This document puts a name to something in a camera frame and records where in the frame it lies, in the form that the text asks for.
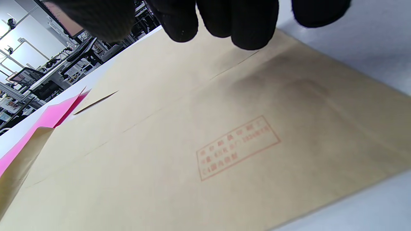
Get black keyboard workstation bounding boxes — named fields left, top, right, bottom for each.
left=61, top=37, right=103, bottom=76

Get person's right hand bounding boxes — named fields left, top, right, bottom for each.
left=48, top=0, right=352, bottom=50

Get brown A4 envelope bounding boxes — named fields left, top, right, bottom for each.
left=0, top=11, right=411, bottom=231

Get computer monitor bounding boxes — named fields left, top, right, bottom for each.
left=10, top=67, right=45, bottom=85
left=34, top=0, right=85, bottom=39

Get pink paper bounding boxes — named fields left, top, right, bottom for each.
left=0, top=90, right=92, bottom=177

